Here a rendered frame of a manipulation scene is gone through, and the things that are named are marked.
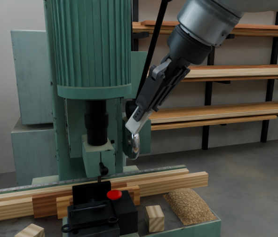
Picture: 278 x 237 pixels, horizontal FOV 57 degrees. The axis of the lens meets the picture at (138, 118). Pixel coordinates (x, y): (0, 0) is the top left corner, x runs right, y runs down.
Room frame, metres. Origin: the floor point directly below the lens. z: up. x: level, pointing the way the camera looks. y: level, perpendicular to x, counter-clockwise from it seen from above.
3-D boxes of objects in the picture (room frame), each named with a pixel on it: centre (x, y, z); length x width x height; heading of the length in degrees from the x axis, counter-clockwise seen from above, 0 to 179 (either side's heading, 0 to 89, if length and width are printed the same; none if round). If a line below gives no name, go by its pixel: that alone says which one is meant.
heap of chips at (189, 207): (0.60, -0.13, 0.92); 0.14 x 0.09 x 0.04; 17
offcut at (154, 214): (0.52, -0.04, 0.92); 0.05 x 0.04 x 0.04; 10
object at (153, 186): (0.63, 0.07, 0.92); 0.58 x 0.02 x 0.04; 107
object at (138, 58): (0.87, 0.02, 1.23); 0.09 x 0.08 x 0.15; 17
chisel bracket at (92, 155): (0.64, 0.11, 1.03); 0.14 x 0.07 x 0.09; 17
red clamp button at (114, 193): (0.46, 0.05, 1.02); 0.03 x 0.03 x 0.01
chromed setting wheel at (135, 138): (0.78, 0.02, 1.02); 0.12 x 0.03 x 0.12; 17
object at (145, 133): (0.84, 0.01, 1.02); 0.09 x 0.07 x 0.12; 107
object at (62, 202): (0.58, 0.10, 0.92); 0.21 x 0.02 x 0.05; 107
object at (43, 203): (0.58, 0.15, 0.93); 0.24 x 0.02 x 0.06; 107
